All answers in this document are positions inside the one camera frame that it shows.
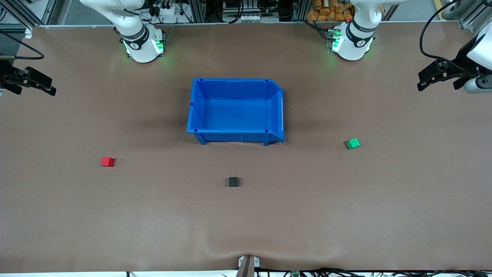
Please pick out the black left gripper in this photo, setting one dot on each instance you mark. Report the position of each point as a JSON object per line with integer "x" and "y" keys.
{"x": 462, "y": 58}

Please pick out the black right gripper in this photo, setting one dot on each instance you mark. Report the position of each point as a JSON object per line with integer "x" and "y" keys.
{"x": 6, "y": 75}

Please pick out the red cube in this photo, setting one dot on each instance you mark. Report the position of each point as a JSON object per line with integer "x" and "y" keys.
{"x": 107, "y": 162}

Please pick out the green cube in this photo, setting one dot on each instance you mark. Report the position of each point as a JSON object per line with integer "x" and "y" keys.
{"x": 353, "y": 144}

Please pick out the black cube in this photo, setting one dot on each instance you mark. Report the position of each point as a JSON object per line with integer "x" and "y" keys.
{"x": 233, "y": 182}

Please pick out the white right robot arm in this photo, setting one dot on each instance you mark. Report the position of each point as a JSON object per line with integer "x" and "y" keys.
{"x": 140, "y": 50}

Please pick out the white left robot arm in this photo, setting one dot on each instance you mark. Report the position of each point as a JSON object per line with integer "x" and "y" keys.
{"x": 355, "y": 42}

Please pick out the small white table clamp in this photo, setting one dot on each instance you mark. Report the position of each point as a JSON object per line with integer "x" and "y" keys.
{"x": 29, "y": 33}

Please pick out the orange snack bag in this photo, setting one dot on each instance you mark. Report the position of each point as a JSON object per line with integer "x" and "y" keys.
{"x": 326, "y": 11}

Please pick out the white power strip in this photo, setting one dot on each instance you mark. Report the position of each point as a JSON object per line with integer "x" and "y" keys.
{"x": 167, "y": 11}

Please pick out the large table mat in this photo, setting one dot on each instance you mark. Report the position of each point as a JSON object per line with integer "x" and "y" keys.
{"x": 346, "y": 215}

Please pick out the blue plastic storage bin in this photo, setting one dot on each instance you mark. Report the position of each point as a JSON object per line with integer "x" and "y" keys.
{"x": 234, "y": 115}

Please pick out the white terminal block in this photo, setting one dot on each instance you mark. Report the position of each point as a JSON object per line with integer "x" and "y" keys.
{"x": 257, "y": 17}

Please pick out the small green connector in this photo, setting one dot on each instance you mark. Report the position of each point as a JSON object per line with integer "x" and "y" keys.
{"x": 295, "y": 273}

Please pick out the aluminium frame rail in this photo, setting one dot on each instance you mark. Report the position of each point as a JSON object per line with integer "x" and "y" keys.
{"x": 471, "y": 17}
{"x": 23, "y": 13}

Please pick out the grey metal frame post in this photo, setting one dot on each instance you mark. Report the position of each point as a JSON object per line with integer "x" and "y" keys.
{"x": 300, "y": 9}
{"x": 196, "y": 9}

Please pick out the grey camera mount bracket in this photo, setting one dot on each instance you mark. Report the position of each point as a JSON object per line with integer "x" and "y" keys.
{"x": 248, "y": 265}

